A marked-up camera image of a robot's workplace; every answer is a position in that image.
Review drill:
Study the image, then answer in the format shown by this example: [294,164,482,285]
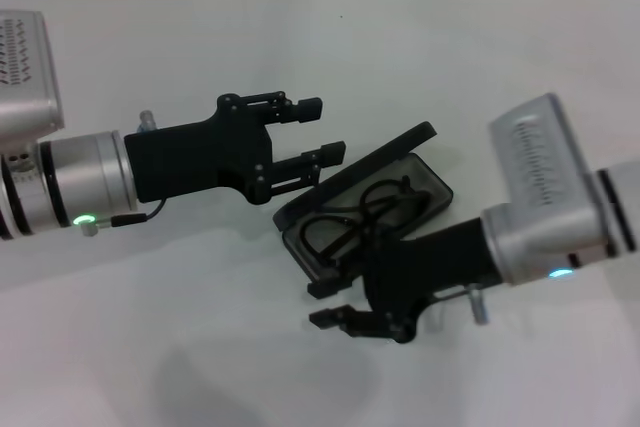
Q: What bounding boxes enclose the black round glasses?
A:
[298,174,431,268]

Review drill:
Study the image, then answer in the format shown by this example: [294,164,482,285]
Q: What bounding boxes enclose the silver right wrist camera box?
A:
[488,92,614,248]

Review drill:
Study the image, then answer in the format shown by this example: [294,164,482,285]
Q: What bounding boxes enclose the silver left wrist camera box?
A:
[0,9,66,146]

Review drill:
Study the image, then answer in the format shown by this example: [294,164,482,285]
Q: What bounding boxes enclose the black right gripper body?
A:
[361,215,503,344]

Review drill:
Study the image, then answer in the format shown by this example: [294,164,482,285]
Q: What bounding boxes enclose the silver right cable connector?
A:
[467,282,490,326]

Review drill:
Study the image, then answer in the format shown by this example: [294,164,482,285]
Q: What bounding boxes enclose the black glasses case grey lining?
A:
[272,121,455,289]

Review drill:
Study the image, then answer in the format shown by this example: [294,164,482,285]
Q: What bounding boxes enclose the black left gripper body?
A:
[123,92,275,207]

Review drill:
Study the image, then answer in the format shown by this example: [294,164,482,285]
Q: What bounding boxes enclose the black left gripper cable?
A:
[112,197,169,228]

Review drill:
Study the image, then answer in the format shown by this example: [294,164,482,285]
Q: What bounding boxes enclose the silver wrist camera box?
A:
[0,9,66,146]
[488,92,614,248]

